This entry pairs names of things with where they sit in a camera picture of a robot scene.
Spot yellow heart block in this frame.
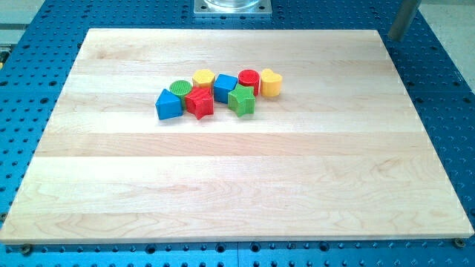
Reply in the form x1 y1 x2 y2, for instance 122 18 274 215
261 68 283 97

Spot green star block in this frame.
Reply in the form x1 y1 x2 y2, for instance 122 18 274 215
228 84 256 117

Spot red star block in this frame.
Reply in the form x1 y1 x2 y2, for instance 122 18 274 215
185 87 214 119

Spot blue cube block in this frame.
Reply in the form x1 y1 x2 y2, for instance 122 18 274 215
213 74 238 104

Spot red cylinder block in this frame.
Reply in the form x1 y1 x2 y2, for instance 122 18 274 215
237 69 261 96

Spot yellow hexagon block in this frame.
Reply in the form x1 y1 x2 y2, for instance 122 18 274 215
192 69 216 90

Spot green cylinder block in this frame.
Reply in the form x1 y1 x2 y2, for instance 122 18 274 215
169 80 192 110

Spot blue triangle block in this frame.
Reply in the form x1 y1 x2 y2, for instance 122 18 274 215
155 89 183 120

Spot light wooden board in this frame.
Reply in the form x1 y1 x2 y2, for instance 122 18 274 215
1 28 474 244

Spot grey metal pusher rod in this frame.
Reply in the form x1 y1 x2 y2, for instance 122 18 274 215
387 0 422 42

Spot blue perforated metal table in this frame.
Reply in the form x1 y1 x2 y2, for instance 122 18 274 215
1 1 474 266

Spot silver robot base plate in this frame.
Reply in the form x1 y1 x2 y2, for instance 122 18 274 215
194 0 272 16

